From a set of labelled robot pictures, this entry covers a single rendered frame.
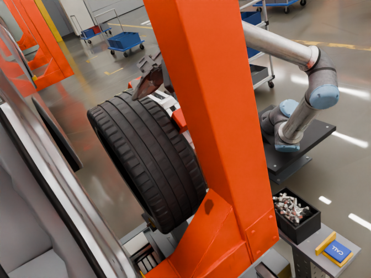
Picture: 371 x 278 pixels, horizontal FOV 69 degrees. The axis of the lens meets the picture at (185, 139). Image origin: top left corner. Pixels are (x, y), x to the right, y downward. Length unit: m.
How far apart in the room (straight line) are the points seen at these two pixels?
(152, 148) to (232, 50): 0.46
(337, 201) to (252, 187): 1.20
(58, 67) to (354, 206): 4.26
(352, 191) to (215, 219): 1.33
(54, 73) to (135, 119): 3.85
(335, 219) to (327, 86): 0.95
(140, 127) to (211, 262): 0.54
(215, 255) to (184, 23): 0.76
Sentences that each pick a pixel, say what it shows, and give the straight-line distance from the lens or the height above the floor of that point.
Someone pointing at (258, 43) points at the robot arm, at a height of 1.19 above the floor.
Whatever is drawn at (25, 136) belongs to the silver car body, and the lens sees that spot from 0.75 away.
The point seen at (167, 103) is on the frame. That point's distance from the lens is 1.11.
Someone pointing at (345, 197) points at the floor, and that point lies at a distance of 2.10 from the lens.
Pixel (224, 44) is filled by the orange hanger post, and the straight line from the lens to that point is 0.68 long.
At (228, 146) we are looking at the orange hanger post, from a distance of 0.78.
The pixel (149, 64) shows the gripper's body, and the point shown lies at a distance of 0.97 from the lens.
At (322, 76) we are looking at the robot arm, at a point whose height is 0.98.
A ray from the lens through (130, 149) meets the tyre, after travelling 0.98.
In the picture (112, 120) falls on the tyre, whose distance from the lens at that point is 1.06.
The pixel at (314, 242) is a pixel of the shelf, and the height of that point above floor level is 0.45.
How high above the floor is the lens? 1.58
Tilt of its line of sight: 33 degrees down
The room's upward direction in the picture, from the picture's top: 20 degrees counter-clockwise
